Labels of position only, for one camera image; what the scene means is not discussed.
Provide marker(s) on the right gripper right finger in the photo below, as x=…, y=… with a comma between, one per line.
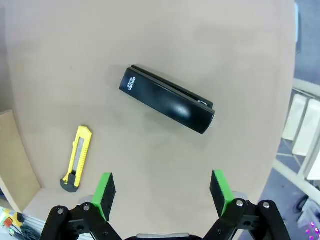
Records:
x=221, y=192

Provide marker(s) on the black caster wheel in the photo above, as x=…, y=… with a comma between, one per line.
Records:
x=302, y=203

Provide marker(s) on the aluminium profile rail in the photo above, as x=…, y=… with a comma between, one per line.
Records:
x=35, y=222

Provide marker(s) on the yellow utility knife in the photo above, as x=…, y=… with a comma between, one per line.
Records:
x=80, y=155

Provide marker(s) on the yellow emergency stop box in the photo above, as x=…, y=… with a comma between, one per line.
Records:
x=15, y=218

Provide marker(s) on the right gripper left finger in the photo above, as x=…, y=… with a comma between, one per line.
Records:
x=106, y=195

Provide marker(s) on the black stapler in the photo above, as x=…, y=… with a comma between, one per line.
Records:
x=162, y=100

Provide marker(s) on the brown cardboard box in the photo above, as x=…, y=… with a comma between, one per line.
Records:
x=15, y=162

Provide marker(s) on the white metal frame rack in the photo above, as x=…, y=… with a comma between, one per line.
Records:
x=300, y=130

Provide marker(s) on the device with pink lights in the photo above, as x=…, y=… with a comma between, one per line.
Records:
x=312, y=231

